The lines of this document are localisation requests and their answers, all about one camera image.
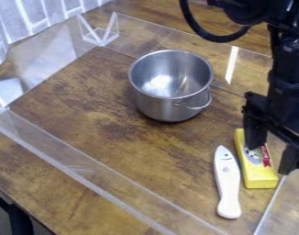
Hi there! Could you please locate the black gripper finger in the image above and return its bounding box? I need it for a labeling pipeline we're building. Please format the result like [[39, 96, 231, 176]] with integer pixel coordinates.
[[278, 144, 299, 175], [243, 112, 267, 150]]

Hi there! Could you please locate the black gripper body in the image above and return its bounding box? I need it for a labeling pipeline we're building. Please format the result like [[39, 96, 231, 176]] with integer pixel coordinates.
[[243, 73, 299, 143]]

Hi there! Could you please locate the yellow butter block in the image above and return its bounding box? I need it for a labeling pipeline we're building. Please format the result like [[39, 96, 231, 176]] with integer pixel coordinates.
[[234, 129, 278, 189]]

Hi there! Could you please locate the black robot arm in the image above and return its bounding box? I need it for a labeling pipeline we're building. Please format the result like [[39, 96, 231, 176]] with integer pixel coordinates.
[[207, 0, 299, 175]]

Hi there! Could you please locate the stainless steel pot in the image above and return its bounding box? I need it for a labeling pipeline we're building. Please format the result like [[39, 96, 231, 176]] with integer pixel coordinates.
[[128, 50, 214, 122]]

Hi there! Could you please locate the clear acrylic barrier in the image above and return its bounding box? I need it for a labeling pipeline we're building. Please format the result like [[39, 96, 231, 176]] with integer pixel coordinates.
[[0, 11, 299, 235]]

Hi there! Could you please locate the white patterned curtain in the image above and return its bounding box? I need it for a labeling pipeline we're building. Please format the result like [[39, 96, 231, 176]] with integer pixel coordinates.
[[0, 0, 111, 65]]

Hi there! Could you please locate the black cable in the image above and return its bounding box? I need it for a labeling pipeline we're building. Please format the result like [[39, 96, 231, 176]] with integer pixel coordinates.
[[177, 0, 254, 44]]

